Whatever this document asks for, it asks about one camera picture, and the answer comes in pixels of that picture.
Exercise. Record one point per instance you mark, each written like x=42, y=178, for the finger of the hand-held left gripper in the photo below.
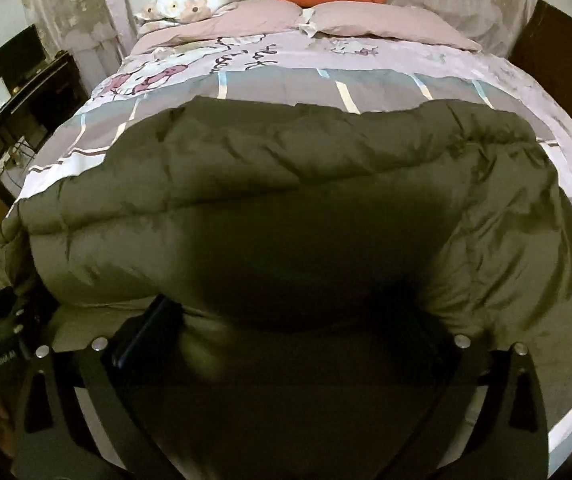
x=3, y=315

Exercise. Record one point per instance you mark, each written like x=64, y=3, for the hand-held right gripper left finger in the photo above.
x=141, y=332

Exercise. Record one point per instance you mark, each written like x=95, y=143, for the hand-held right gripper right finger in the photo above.
x=458, y=360

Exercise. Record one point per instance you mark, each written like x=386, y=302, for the olive green hooded puffer jacket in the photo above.
x=291, y=200

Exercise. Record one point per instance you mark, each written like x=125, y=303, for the dark wooden desk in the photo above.
x=61, y=95

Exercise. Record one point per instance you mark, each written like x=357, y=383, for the black computer monitor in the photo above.
x=16, y=52

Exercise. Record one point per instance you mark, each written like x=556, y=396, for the cartoon cat printed bed cover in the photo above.
x=291, y=80

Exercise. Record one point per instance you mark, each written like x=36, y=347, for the narrow floral lace curtain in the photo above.
x=66, y=5

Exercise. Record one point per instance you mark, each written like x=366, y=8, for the dark wooden headboard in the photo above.
x=550, y=50

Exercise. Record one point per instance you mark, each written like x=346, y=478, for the floral print pillow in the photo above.
x=181, y=7

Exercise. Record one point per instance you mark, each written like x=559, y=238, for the pink pillow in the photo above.
x=256, y=15
x=380, y=22

